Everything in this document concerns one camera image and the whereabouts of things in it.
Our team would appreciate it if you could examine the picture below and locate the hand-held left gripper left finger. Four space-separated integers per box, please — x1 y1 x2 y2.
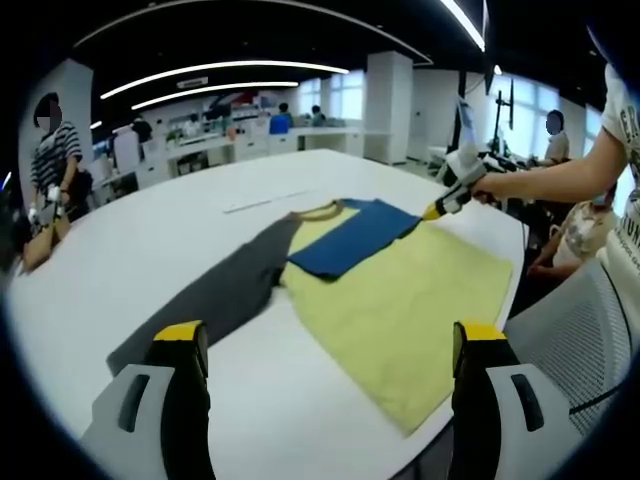
82 319 216 480

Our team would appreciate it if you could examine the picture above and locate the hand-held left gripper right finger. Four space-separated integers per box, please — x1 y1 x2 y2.
452 321 576 480

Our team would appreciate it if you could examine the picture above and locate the yellow blue grey garment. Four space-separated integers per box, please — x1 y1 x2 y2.
106 197 515 437

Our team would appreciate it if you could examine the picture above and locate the person's right hand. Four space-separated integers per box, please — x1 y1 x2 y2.
469 174 506 207

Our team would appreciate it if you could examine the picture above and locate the black pole stand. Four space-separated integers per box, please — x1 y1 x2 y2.
453 68 470 152

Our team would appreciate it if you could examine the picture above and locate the white mesh office chair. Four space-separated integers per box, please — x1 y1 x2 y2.
503 254 640 437

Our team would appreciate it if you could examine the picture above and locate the person's white printed shirt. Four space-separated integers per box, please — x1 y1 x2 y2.
596 63 640 274

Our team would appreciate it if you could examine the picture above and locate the brown cardboard box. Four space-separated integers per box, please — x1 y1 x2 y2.
21 214 72 274

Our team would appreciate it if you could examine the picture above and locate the black cable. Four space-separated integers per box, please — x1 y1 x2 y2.
568 383 622 416

